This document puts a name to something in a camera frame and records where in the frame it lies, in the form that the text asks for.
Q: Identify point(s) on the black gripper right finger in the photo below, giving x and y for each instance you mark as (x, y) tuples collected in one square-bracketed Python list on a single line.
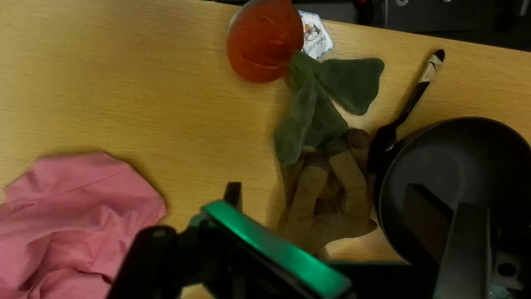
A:
[(466, 254)]

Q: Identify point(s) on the black bowl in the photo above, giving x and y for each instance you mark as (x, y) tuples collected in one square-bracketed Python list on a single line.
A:
[(471, 159)]

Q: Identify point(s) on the olive green cloth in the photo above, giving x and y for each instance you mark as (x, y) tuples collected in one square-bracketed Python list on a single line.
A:
[(310, 110)]

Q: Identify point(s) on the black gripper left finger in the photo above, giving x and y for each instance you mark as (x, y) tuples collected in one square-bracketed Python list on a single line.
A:
[(277, 249)]

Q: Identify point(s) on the pink cloth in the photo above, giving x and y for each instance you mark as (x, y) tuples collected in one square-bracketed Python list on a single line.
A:
[(72, 221)]

